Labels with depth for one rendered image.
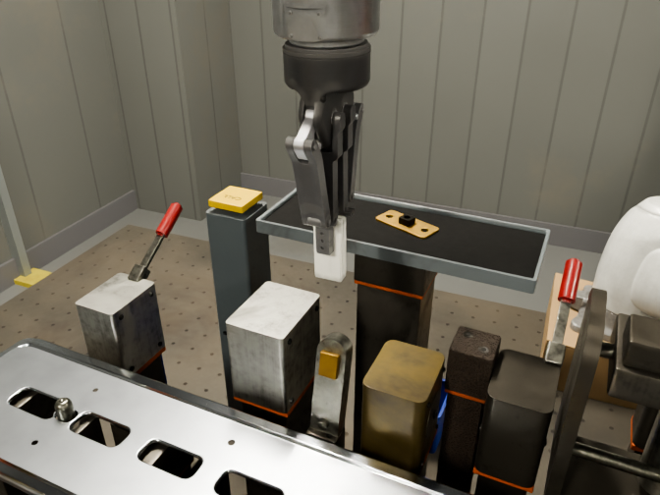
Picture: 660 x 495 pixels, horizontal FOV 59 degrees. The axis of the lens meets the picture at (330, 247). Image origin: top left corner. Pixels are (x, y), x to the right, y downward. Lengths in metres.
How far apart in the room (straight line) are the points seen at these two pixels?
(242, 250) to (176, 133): 2.47
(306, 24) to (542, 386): 0.45
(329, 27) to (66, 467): 0.53
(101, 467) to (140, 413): 0.08
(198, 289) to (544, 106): 2.10
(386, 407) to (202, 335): 0.77
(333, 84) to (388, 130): 2.80
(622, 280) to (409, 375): 0.64
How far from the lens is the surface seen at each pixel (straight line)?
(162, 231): 0.92
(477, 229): 0.80
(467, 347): 0.68
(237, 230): 0.87
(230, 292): 0.94
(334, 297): 1.46
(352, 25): 0.48
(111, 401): 0.79
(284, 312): 0.70
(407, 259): 0.72
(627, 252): 1.19
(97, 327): 0.87
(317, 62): 0.49
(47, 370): 0.87
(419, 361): 0.69
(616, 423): 1.26
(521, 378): 0.69
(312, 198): 0.52
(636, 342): 0.60
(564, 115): 3.11
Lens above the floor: 1.52
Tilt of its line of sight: 29 degrees down
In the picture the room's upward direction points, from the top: straight up
